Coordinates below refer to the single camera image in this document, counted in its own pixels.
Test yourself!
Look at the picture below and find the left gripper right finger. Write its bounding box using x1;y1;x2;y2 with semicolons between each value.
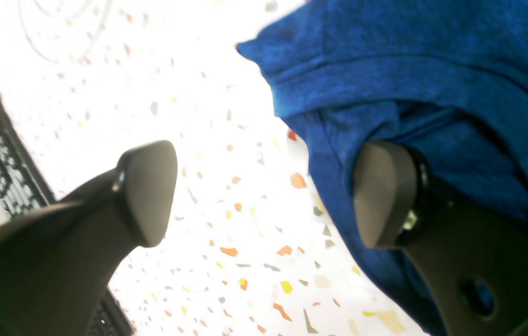
353;141;528;336

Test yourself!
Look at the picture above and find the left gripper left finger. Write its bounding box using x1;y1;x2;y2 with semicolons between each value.
0;140;178;336

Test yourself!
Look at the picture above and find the dark blue t-shirt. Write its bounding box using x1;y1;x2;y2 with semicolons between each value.
236;0;528;336

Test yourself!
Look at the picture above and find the black computer keyboard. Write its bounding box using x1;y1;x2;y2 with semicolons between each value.
0;99;135;336

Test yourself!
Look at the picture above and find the terrazzo patterned tablecloth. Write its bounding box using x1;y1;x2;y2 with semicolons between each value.
0;0;422;336

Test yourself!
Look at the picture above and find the coiled white cable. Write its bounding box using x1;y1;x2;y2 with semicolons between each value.
17;0;113;65

